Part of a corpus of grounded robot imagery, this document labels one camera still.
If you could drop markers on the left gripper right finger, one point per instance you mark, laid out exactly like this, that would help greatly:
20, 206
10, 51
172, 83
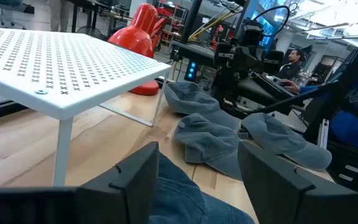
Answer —
284, 199

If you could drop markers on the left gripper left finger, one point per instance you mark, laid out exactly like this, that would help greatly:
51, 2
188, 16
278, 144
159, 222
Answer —
113, 199

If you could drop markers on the grey cotton cap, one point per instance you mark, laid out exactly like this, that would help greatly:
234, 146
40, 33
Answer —
188, 96

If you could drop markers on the dark blue denim cap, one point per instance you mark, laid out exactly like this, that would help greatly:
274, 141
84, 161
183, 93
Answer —
207, 140
278, 137
179, 199

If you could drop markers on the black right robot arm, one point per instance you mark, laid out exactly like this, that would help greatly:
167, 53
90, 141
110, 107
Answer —
247, 34

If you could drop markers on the dark grey desk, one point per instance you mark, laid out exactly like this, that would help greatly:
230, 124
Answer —
194, 51

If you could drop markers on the black controller box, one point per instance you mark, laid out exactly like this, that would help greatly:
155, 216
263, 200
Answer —
191, 71

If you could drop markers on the black keyboard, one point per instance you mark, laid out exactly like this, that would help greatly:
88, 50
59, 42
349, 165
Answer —
269, 88

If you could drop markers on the black round pole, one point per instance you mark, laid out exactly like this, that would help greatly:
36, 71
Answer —
191, 18

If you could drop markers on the person's hand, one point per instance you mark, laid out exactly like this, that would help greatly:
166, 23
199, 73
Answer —
288, 85

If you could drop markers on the silver aluminium extrusion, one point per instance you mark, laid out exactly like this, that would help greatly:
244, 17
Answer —
324, 133

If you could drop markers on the red desk lamp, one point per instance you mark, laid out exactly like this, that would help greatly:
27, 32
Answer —
135, 37

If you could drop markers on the white perforated metal shelf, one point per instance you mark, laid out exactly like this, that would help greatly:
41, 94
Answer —
57, 68

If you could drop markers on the office chair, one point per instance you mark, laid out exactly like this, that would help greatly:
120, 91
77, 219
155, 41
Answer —
6, 7

